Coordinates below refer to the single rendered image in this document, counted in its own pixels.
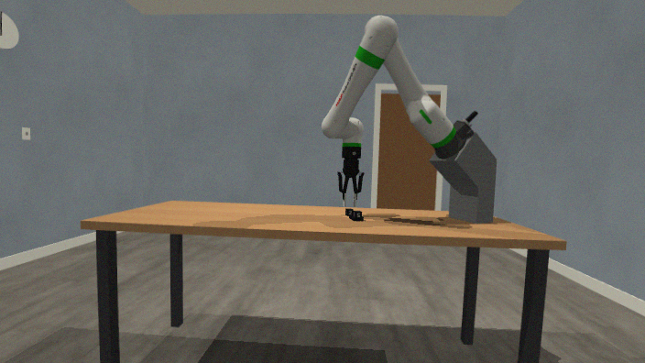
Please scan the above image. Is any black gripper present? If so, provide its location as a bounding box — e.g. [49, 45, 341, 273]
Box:
[337, 159, 364, 207]

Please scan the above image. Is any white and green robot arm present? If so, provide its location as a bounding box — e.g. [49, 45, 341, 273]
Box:
[322, 16, 478, 160]

